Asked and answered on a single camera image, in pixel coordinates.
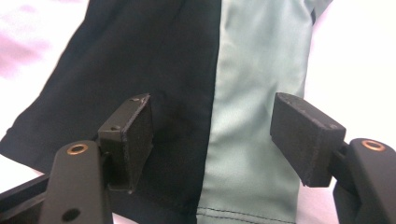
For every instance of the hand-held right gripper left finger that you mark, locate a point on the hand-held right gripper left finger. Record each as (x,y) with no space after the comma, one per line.
(134,140)

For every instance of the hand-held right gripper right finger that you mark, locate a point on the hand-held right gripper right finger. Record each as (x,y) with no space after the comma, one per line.
(305,140)

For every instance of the black and green t-shirt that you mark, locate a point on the black and green t-shirt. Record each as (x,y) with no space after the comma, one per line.
(140,62)

